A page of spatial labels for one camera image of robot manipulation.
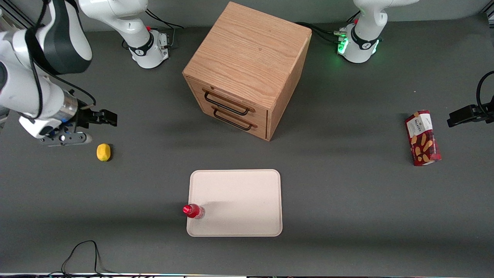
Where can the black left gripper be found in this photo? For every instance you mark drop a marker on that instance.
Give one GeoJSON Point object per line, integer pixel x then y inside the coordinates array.
{"type": "Point", "coordinates": [464, 114]}

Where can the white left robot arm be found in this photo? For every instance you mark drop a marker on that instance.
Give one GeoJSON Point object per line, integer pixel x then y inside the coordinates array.
{"type": "Point", "coordinates": [364, 34]}

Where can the yellow lemon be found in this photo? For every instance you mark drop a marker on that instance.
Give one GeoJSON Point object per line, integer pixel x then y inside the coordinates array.
{"type": "Point", "coordinates": [103, 152]}

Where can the wooden drawer front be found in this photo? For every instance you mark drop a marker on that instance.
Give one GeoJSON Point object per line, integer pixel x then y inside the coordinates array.
{"type": "Point", "coordinates": [239, 123]}
{"type": "Point", "coordinates": [235, 101]}

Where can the red coke bottle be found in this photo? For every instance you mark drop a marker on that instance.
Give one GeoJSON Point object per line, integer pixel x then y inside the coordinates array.
{"type": "Point", "coordinates": [194, 211]}

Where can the aluminium frame rail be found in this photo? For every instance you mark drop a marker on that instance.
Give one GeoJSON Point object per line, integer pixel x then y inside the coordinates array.
{"type": "Point", "coordinates": [15, 16]}

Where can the cream plastic tray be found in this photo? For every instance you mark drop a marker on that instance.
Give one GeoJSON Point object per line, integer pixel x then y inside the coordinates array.
{"type": "Point", "coordinates": [239, 200]}

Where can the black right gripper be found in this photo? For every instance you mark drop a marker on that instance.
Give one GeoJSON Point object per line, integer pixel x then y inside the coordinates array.
{"type": "Point", "coordinates": [85, 116]}

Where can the red shortbread cookie box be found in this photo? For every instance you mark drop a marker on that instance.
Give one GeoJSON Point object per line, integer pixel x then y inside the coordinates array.
{"type": "Point", "coordinates": [423, 138]}

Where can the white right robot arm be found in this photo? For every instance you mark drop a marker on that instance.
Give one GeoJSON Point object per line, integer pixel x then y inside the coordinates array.
{"type": "Point", "coordinates": [42, 58]}

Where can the wooden drawer cabinet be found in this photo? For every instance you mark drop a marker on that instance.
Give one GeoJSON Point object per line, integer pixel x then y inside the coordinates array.
{"type": "Point", "coordinates": [247, 50]}

